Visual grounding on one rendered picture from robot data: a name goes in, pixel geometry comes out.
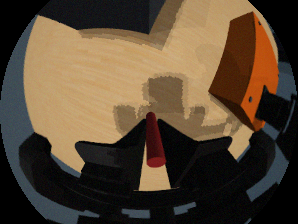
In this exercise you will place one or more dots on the red peg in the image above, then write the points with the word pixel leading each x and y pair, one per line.
pixel 155 155

